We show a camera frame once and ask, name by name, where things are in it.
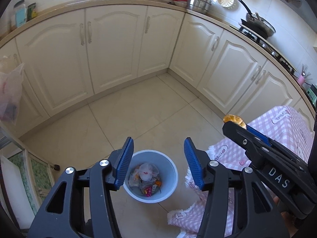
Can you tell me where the green packet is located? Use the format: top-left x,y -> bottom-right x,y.
26,3 -> 38,21

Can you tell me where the black frying pan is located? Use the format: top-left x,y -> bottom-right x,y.
238,0 -> 276,37

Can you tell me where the light blue plastic bin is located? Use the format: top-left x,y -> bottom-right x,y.
123,149 -> 179,204

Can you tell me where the stainless steel pot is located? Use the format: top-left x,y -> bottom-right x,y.
187,0 -> 213,14

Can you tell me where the green countertop oven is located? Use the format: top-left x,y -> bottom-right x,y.
306,84 -> 317,103

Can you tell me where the crumpled clear plastic wrap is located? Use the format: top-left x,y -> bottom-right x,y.
138,163 -> 159,182

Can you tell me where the clear jar with blue label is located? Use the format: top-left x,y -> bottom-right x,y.
11,1 -> 28,28

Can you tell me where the pink checked tablecloth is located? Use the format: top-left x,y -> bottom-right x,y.
167,106 -> 315,238

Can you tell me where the black gas stove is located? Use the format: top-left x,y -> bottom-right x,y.
230,25 -> 298,74

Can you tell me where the green patterned glass door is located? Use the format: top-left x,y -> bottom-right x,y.
0,150 -> 57,230

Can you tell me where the hanging translucent plastic bag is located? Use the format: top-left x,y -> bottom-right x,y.
0,57 -> 26,126

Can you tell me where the orange bread snack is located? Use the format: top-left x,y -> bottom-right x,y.
223,114 -> 247,129

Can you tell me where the white round strainer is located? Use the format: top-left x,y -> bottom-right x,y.
217,0 -> 235,9

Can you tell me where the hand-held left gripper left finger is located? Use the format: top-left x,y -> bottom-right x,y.
28,137 -> 134,238

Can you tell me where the cream kitchen base cabinet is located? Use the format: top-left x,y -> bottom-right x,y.
0,0 -> 317,139

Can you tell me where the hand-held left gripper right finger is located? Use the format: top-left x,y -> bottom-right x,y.
184,137 -> 289,238

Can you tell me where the pink utensil holder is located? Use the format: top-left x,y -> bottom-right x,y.
298,64 -> 311,87

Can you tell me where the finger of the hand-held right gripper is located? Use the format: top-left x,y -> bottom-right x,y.
246,125 -> 271,145
222,121 -> 270,159

